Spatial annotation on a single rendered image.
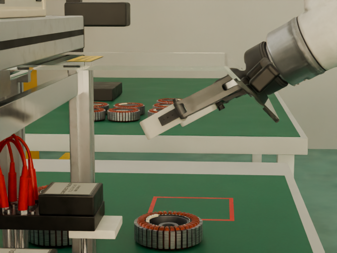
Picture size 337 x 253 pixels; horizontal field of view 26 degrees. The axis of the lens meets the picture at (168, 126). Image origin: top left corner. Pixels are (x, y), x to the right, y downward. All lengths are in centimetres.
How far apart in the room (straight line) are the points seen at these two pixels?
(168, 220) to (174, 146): 96
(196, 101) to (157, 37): 488
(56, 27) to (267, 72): 25
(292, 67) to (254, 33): 485
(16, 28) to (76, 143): 34
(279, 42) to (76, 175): 34
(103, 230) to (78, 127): 24
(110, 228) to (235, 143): 137
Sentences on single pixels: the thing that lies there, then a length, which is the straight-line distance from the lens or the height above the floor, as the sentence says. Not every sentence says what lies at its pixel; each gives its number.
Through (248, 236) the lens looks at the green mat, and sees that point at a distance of 124.
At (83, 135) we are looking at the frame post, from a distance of 102.
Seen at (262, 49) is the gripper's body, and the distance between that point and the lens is 107.
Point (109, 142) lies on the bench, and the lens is 220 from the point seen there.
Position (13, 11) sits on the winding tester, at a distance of 80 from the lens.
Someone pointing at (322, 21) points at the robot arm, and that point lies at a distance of 103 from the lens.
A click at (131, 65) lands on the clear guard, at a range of 78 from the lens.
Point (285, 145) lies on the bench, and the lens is 218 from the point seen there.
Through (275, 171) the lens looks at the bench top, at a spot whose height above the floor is 75.
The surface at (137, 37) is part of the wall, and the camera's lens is 593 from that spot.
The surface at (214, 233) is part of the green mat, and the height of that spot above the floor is 75.
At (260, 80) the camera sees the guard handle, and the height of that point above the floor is 104.
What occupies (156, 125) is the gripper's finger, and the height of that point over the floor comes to 95.
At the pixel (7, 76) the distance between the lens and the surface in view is 86.
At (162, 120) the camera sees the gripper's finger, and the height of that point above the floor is 96.
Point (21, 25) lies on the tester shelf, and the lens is 73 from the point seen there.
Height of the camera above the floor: 113
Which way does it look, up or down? 9 degrees down
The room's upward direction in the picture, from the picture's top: straight up
